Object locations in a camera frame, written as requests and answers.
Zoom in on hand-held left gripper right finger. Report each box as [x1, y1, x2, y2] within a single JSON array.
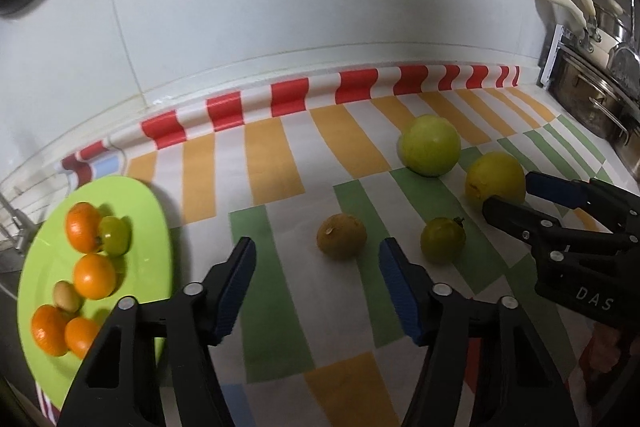
[[378, 237, 571, 427]]

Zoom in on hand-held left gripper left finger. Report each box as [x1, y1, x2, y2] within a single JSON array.
[[59, 236, 257, 427]]

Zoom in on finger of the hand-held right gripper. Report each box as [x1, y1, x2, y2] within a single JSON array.
[[525, 171, 640, 234], [482, 196, 618, 258]]

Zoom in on large yellow fruit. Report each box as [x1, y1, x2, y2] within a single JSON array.
[[465, 152, 527, 208]]

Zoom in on small brown fruit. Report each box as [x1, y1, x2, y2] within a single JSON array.
[[316, 213, 368, 260], [54, 281, 83, 313]]

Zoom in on green plate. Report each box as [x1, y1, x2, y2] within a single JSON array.
[[17, 175, 173, 408]]

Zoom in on orange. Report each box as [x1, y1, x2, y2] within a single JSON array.
[[65, 317, 101, 359], [73, 253, 118, 300], [31, 304, 70, 357], [66, 202, 103, 254]]

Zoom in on person's right hand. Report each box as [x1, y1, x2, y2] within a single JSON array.
[[580, 324, 623, 375]]

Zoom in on striped colourful tablecloth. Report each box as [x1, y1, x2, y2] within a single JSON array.
[[35, 64, 621, 427]]

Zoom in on green citrus with stem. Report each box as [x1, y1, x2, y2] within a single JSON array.
[[420, 216, 467, 264]]

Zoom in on large steel pot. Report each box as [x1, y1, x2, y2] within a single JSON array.
[[547, 49, 632, 140], [612, 117, 640, 180]]

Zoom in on large green apple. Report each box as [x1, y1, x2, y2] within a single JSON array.
[[398, 114, 462, 178]]

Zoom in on steel ladle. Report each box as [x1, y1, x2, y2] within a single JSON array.
[[607, 0, 640, 82]]

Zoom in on steel pot with lid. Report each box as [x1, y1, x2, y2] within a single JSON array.
[[594, 0, 632, 44]]

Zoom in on steel gooseneck faucet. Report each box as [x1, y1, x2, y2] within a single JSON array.
[[0, 194, 38, 258]]

